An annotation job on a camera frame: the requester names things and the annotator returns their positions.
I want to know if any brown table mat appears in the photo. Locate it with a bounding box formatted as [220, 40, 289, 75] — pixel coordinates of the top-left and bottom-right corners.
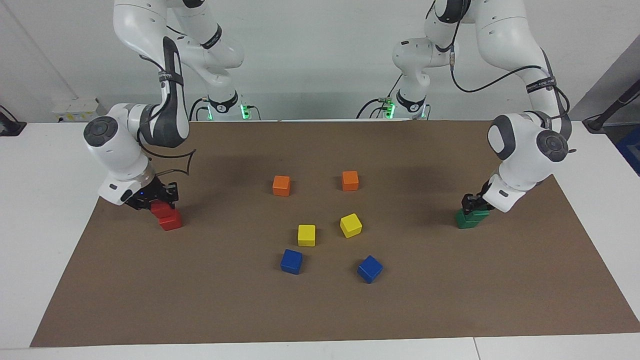
[30, 120, 640, 348]

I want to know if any white power strip box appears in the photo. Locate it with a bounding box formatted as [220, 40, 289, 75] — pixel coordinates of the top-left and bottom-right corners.
[51, 96, 108, 123]

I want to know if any blue wooden block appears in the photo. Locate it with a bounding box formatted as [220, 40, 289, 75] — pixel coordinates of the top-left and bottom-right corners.
[280, 248, 304, 275]
[357, 255, 384, 284]

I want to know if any yellow wooden block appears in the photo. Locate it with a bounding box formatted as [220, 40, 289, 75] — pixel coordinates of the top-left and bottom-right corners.
[297, 224, 317, 248]
[339, 213, 363, 239]

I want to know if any black stand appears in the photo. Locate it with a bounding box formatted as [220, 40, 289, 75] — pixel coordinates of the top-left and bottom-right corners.
[582, 80, 640, 133]

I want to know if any black table clamp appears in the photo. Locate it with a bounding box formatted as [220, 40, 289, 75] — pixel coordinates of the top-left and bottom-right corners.
[0, 105, 27, 137]

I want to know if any blue crate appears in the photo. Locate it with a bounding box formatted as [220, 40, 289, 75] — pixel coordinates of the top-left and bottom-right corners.
[616, 125, 640, 176]

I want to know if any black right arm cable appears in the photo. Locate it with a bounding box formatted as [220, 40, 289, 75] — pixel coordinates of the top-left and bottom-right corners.
[137, 50, 197, 177]

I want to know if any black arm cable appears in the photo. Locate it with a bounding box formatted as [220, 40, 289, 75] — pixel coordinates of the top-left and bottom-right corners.
[425, 0, 576, 153]
[137, 50, 197, 177]

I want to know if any black base power cable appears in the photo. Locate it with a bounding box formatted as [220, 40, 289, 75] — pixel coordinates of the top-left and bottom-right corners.
[356, 75, 403, 120]
[189, 97, 211, 122]

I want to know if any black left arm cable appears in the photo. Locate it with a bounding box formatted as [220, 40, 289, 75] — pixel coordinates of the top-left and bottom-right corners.
[425, 0, 576, 153]

